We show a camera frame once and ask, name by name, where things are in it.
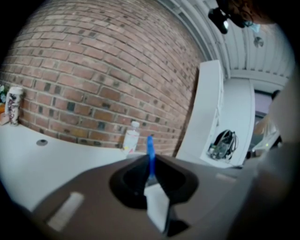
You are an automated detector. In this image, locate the orange object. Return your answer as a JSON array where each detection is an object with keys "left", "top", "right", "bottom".
[{"left": 0, "top": 105, "right": 10, "bottom": 125}]

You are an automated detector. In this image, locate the dark window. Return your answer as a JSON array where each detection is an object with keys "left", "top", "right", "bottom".
[{"left": 254, "top": 90, "right": 274, "bottom": 124}]

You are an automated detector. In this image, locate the blue face mask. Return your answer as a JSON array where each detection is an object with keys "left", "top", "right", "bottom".
[{"left": 247, "top": 22, "right": 261, "bottom": 34}]

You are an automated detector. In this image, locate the white desk with drawers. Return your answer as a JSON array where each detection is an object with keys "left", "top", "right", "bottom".
[{"left": 0, "top": 123, "right": 150, "bottom": 211}]

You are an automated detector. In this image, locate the white shelf cabinet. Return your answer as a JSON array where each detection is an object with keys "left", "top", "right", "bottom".
[{"left": 175, "top": 59, "right": 225, "bottom": 166}]

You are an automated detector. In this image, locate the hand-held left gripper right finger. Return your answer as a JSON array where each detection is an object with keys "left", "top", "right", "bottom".
[{"left": 155, "top": 154, "right": 200, "bottom": 206}]

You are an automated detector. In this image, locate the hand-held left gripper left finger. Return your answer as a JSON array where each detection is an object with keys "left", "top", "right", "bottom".
[{"left": 109, "top": 155, "right": 150, "bottom": 210}]

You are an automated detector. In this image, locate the clear plastic bottle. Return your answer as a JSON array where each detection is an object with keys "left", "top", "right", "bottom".
[{"left": 122, "top": 120, "right": 141, "bottom": 156}]

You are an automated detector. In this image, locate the white patterned tumbler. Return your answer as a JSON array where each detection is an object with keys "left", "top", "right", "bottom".
[{"left": 5, "top": 86, "right": 24, "bottom": 128}]

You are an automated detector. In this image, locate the black head camera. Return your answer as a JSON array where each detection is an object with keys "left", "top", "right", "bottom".
[{"left": 207, "top": 0, "right": 253, "bottom": 35}]

